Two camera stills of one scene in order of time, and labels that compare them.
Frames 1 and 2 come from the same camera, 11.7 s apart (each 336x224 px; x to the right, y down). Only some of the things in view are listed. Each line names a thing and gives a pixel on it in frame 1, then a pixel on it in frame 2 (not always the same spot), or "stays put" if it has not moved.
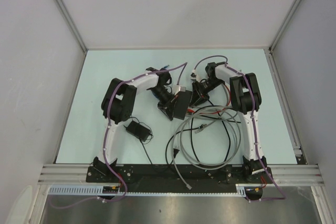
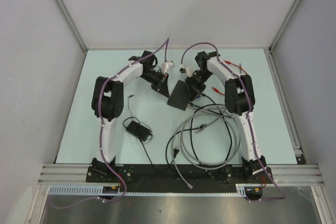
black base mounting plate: [165, 175] stays put
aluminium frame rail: [283, 173] stays put
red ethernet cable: [190, 111] to [216, 89]
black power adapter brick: [138, 130] stays put
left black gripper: [167, 107] to [163, 88]
